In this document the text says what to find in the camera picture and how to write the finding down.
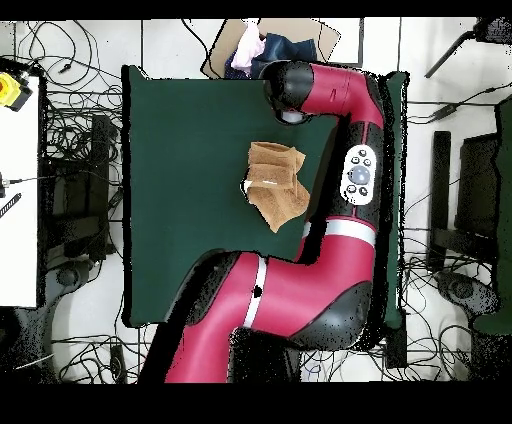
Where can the dark green draped cloth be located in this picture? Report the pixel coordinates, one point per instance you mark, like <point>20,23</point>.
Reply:
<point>504,200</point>

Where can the tan terry towel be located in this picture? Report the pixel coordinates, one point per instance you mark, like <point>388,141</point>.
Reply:
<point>276,192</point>

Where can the black chair frame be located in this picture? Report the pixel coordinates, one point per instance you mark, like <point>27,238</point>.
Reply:
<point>440,180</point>
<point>100,160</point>

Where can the blue denim jeans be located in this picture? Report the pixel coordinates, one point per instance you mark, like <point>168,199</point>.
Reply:
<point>288,48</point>

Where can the yellow emergency stop button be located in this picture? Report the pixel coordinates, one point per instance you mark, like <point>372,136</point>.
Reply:
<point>10,90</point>

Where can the black power strip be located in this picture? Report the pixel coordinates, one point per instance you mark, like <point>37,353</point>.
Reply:
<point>118,360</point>

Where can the brown cardboard box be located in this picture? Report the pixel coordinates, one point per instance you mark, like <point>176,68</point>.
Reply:
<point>326,40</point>

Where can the pale pink garment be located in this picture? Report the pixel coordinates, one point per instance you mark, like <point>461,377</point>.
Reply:
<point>246,52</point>

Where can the dark green table cloth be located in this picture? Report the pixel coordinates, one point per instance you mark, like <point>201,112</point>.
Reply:
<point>180,160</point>

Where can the white side table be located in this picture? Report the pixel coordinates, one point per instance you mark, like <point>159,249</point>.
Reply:
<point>18,240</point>

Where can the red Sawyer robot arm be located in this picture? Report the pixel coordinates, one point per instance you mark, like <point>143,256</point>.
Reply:
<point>312,288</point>

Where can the black tripod stand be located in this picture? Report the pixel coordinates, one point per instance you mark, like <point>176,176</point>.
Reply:
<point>496,30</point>

